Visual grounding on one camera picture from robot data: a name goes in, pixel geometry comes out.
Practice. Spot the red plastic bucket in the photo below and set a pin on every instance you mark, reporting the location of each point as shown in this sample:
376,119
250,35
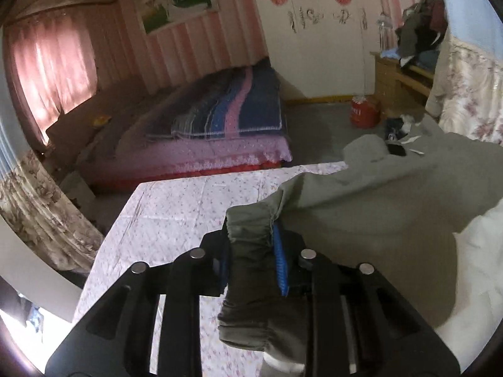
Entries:
363,113

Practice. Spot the pink floral bed sheet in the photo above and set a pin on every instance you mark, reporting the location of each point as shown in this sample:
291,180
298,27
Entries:
177,204

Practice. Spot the dark and white floor cloth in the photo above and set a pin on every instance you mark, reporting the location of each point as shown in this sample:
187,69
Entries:
399,125

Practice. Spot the olive green jacket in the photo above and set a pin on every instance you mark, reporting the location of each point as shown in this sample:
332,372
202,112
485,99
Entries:
373,204

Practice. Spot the striped folded blanket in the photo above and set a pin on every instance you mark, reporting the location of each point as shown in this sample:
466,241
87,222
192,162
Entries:
232,102

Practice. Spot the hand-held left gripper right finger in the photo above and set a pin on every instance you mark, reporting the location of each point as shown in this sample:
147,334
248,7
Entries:
281,261

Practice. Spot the black phone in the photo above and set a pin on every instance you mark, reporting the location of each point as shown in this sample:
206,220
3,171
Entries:
396,149

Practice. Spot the bed with pink bedspread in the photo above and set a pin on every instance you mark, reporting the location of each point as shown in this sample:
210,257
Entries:
188,157

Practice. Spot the framed landscape wall picture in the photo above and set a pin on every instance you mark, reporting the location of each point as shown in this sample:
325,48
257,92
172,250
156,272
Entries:
177,4

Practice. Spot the small yellow item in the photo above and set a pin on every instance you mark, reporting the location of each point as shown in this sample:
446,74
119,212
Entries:
101,120

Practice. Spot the pile of dark clothes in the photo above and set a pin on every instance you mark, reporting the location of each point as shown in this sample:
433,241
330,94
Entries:
422,23

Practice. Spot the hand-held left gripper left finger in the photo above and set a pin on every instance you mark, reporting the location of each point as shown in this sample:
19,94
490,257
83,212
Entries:
223,271

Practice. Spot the white wardrobe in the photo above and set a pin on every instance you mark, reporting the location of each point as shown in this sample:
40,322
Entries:
314,59

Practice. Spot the pink window curtain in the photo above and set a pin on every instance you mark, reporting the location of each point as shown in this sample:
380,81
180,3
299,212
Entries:
51,70

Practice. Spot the hanging wind chime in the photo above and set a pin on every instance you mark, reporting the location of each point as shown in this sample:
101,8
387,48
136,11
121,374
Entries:
384,31

